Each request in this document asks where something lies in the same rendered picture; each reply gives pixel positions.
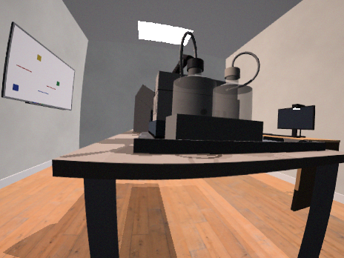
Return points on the black curved hose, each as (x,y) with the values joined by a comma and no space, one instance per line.
(181,50)

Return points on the translucent grey bottle with cap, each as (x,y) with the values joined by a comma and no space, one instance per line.
(234,100)

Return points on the grey bottle with black cap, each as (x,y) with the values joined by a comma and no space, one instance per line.
(194,94)

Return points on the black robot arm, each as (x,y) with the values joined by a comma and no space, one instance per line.
(185,59)

